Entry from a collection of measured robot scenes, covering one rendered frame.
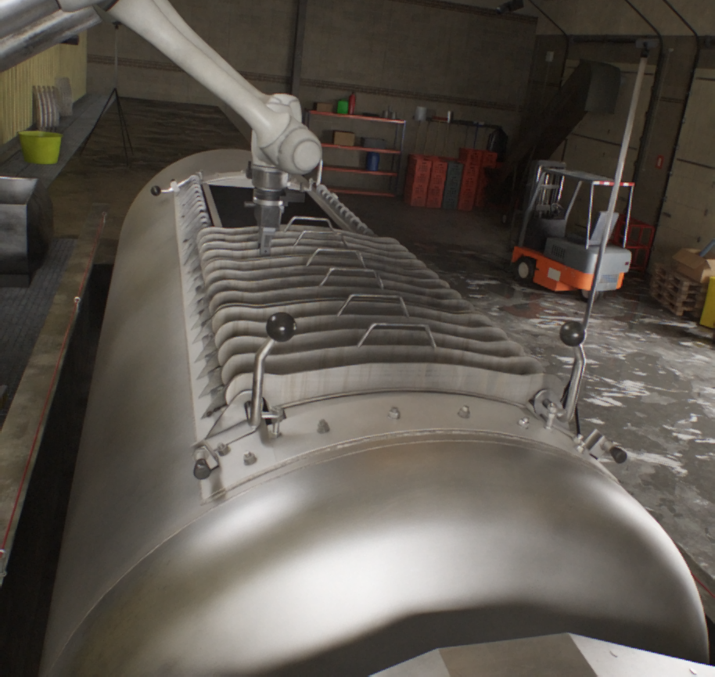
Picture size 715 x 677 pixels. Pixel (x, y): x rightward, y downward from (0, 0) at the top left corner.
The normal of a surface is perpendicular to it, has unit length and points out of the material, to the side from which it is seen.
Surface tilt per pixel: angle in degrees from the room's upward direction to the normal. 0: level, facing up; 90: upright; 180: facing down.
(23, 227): 90
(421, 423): 3
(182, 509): 37
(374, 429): 9
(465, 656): 0
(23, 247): 90
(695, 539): 0
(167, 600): 54
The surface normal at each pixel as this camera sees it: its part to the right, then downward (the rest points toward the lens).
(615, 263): 0.52, 0.34
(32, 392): 0.12, -0.94
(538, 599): 0.38, -0.04
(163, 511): -0.55, -0.71
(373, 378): 0.27, 0.34
